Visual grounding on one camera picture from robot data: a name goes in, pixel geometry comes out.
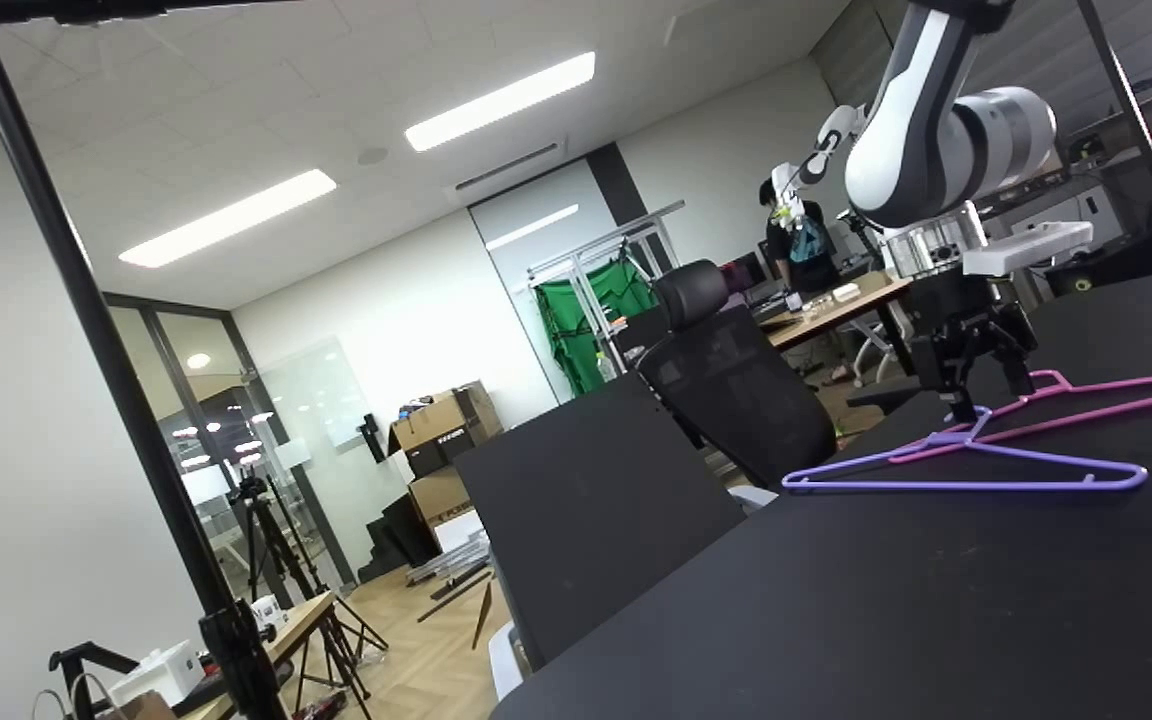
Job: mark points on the black rack pole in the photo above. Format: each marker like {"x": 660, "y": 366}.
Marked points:
{"x": 226, "y": 621}

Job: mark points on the black upright board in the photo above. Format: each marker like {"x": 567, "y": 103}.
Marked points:
{"x": 588, "y": 506}

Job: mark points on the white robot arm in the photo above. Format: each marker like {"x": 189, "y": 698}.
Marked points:
{"x": 924, "y": 153}

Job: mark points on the purple wire hanger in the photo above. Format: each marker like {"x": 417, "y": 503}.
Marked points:
{"x": 968, "y": 460}

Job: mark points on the pink wire hanger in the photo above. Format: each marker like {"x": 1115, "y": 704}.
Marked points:
{"x": 1119, "y": 398}

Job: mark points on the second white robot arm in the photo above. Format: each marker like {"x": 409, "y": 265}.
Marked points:
{"x": 846, "y": 121}

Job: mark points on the cardboard boxes stack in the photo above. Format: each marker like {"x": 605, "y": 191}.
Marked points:
{"x": 433, "y": 434}

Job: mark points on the black office chair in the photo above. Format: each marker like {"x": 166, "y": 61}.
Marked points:
{"x": 724, "y": 382}

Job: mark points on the green cloth on rack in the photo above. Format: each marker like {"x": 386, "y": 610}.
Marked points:
{"x": 574, "y": 347}

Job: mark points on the wooden desk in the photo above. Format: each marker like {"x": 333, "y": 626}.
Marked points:
{"x": 866, "y": 294}

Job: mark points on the person in dark shirt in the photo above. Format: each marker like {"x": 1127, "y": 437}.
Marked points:
{"x": 799, "y": 247}

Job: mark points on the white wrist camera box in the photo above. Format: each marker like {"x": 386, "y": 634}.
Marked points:
{"x": 1024, "y": 248}

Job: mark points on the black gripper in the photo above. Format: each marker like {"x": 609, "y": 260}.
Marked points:
{"x": 954, "y": 327}

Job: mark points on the black camera tripod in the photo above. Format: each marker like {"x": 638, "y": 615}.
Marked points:
{"x": 323, "y": 634}

